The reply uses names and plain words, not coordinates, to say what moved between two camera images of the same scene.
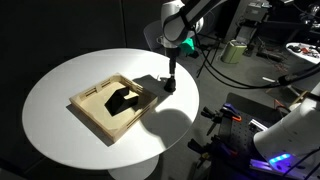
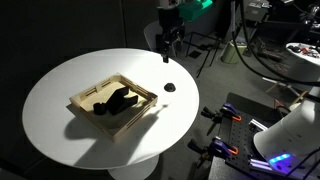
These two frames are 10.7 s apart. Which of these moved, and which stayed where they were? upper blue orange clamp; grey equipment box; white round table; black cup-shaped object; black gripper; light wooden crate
Moved: black cup-shaped object; black gripper
Stayed: white round table; light wooden crate; grey equipment box; upper blue orange clamp
